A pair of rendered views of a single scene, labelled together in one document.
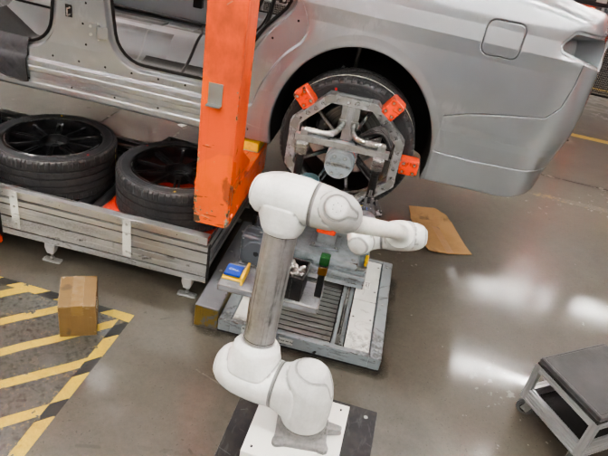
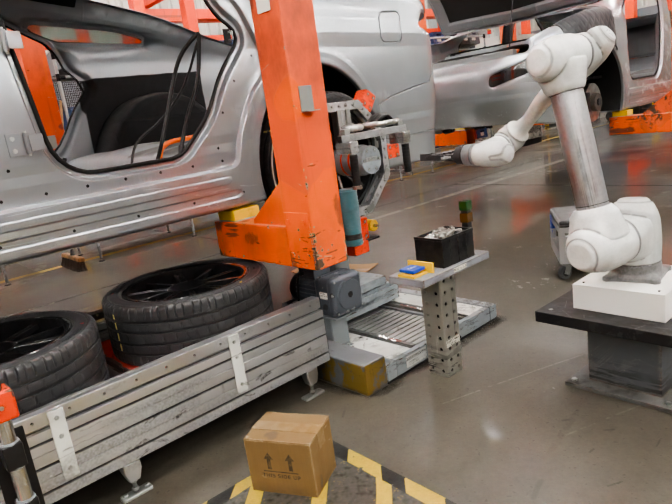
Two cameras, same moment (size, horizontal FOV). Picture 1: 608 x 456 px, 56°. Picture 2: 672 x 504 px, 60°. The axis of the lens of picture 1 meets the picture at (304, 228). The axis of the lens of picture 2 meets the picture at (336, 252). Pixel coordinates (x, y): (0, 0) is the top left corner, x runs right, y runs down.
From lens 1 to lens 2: 2.30 m
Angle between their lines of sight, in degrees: 47
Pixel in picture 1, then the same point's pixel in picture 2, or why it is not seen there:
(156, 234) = (268, 332)
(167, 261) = (288, 360)
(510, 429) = not seen: hidden behind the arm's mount
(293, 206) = (585, 48)
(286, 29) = (243, 67)
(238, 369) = (616, 229)
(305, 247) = not seen: hidden behind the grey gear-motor
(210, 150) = (315, 169)
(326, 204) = (604, 32)
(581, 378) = not seen: hidden behind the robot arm
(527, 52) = (405, 32)
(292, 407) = (653, 232)
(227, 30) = (300, 22)
